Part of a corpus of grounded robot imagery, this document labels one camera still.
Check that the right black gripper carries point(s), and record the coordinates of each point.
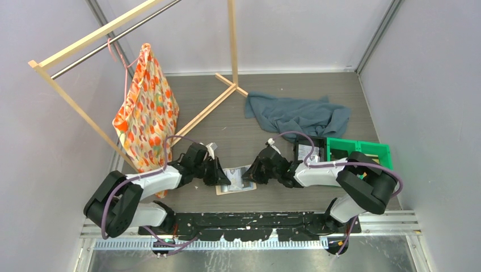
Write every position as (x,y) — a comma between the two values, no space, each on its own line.
(252,174)

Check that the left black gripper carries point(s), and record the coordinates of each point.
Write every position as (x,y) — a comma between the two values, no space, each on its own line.
(218,175)

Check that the beige leather card holder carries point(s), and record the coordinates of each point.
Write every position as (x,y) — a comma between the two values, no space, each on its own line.
(220,191)

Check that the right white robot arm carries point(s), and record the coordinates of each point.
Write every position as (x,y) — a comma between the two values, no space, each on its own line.
(368,186)

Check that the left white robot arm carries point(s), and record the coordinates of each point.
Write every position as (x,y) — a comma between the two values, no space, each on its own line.
(118,203)

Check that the black tray with cards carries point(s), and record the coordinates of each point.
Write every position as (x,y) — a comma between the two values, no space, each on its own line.
(302,148)

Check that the green plastic bin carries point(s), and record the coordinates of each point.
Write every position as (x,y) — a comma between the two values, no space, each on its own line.
(341,148)

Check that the blue grey cloth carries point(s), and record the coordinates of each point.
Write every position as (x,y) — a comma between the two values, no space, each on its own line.
(315,118)

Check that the orange floral fabric bag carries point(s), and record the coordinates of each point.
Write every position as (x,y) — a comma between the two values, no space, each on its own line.
(148,114)

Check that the metal hanging rod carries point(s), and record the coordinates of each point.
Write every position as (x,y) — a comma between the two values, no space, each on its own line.
(113,39)

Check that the wooden clothes rack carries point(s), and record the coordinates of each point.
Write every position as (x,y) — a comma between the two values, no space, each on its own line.
(188,38)

